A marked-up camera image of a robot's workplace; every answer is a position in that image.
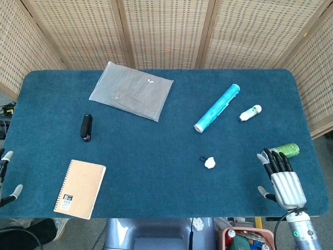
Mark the tan spiral notebook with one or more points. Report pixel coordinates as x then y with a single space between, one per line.
80 188

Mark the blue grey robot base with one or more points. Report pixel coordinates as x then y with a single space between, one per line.
156 234

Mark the small white plastic bottle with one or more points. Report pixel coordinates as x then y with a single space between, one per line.
250 113

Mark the woven rattan folding screen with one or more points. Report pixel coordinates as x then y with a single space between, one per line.
166 31

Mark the black shoe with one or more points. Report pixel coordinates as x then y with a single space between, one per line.
28 234

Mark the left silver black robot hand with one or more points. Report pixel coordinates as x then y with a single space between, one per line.
5 166

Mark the blue cling film roll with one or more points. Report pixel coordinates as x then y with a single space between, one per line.
218 107

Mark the green drink can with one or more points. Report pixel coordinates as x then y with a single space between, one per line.
287 150

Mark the pink basket with supplies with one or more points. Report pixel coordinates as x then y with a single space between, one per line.
247 239

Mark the black stapler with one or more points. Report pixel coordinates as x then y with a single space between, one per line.
86 127

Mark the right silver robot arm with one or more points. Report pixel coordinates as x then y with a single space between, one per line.
304 231

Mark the blue carpet table cover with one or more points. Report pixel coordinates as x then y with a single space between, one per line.
156 145

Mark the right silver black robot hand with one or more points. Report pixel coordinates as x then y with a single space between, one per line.
286 185

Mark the white bag with grey garment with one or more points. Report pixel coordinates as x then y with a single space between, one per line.
132 95

